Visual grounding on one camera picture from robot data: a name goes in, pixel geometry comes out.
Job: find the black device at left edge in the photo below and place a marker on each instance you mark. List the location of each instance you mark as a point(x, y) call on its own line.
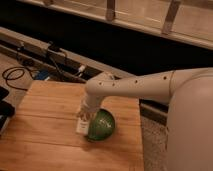
point(6, 109)

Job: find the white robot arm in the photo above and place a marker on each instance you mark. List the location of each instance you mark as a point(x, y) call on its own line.
point(189, 96)

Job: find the white plastic bottle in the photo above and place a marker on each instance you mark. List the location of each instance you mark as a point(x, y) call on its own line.
point(82, 126)

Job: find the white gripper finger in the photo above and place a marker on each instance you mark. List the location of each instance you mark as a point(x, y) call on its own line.
point(81, 114)
point(91, 116)

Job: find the blue object on floor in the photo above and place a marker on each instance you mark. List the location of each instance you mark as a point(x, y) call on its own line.
point(42, 75)

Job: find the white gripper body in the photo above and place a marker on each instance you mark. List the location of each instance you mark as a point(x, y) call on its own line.
point(90, 104)

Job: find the green ceramic bowl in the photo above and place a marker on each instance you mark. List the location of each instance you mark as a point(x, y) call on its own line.
point(102, 126)

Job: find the metal rail with brackets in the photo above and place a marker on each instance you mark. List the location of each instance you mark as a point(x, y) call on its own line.
point(69, 58)

